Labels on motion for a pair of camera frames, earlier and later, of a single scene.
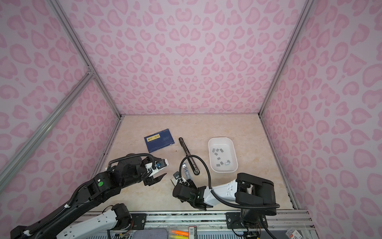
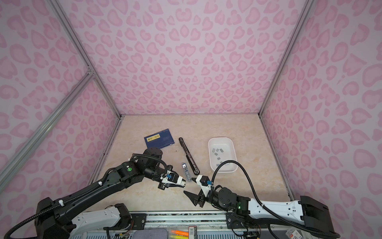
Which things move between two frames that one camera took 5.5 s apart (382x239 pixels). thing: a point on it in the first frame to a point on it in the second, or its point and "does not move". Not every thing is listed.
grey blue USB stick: (184, 166) does not move
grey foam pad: (150, 234) does not move
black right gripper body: (190, 185) to (203, 198)
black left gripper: (152, 180) to (163, 185)
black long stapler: (190, 160) does not move
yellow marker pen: (179, 237) does not move
